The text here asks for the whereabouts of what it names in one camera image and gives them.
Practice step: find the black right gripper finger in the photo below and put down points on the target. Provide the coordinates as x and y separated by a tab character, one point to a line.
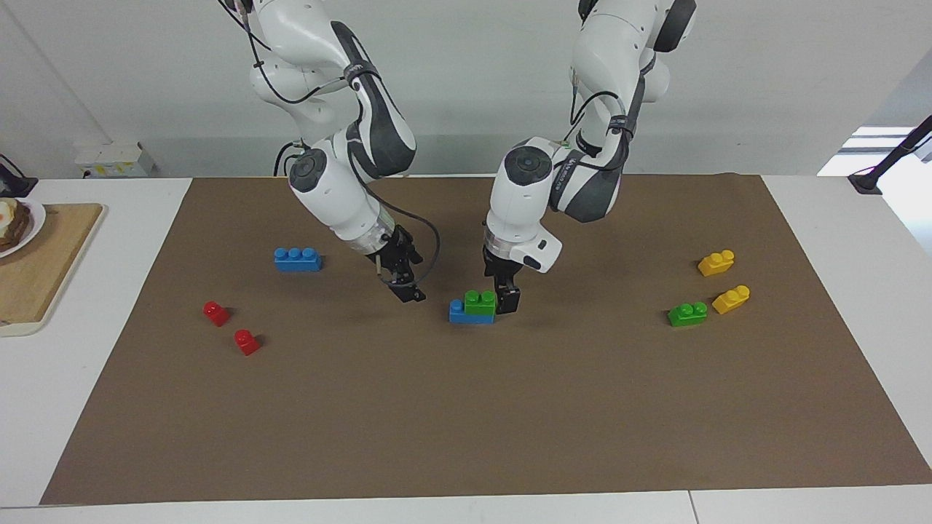
409	292

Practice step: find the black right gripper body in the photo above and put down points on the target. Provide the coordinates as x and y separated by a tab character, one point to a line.
397	255

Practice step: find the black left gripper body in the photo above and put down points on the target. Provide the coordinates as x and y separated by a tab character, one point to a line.
502	271

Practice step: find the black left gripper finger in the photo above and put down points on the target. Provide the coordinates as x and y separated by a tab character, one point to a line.
508	300

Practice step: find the green two-stud block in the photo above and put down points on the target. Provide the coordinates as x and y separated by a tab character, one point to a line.
687	314
480	303

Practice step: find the blue three-stud block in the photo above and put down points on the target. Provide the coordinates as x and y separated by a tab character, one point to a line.
459	314
297	260

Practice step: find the red one-stud block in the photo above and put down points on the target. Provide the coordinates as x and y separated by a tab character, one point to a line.
216	314
247	343

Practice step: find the yellow two-stud block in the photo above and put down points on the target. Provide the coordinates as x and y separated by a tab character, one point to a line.
731	300
716	263

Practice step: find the brown paper mat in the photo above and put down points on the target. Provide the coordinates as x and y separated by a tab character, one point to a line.
466	407

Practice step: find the white power strip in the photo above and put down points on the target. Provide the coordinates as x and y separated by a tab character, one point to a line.
113	160

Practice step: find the wooden cutting board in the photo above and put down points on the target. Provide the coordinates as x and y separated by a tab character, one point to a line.
44	276

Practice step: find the white plate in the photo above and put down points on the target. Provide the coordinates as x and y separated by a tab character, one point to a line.
36	222

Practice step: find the toast with egg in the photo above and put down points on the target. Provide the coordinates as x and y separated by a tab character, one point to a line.
11	225

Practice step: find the black clamp device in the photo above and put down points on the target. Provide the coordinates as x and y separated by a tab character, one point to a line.
14	183

